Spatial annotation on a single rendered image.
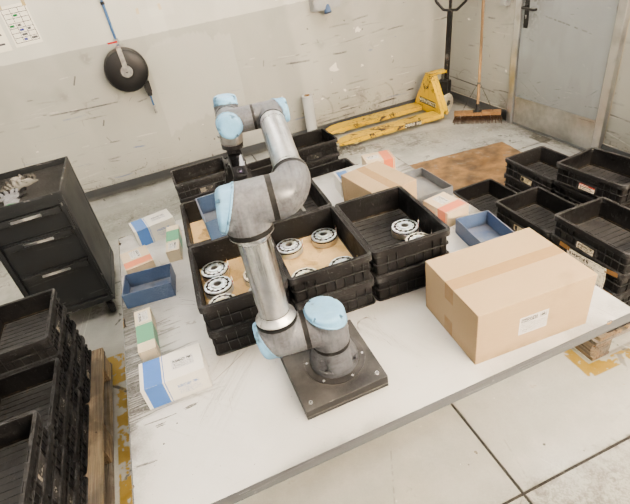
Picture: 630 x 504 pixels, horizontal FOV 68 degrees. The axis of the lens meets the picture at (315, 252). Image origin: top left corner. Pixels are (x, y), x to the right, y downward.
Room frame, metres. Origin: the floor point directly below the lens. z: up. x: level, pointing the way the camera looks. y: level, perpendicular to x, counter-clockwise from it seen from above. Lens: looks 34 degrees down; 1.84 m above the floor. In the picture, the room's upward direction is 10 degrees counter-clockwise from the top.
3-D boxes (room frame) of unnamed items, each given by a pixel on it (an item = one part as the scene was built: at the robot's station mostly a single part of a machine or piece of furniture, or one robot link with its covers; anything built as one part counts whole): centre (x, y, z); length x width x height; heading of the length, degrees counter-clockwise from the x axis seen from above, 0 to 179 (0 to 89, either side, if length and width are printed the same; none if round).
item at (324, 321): (1.00, 0.01, 0.91); 0.13 x 0.12 x 0.14; 96
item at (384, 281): (1.50, -0.30, 0.76); 0.40 x 0.30 x 0.12; 12
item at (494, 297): (1.12, -0.58, 0.80); 0.40 x 0.30 x 0.20; 102
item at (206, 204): (1.44, 0.29, 1.10); 0.20 x 0.15 x 0.07; 16
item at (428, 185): (2.06, -0.58, 0.73); 0.27 x 0.20 x 0.05; 17
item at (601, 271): (1.58, -1.19, 0.41); 0.31 x 0.02 x 0.16; 16
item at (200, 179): (3.11, 0.69, 0.37); 0.40 x 0.30 x 0.45; 106
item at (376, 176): (1.97, -0.35, 0.78); 0.30 x 0.22 x 0.16; 24
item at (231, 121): (1.39, 0.17, 1.42); 0.11 x 0.11 x 0.08; 6
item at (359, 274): (1.43, 0.00, 0.87); 0.40 x 0.30 x 0.11; 12
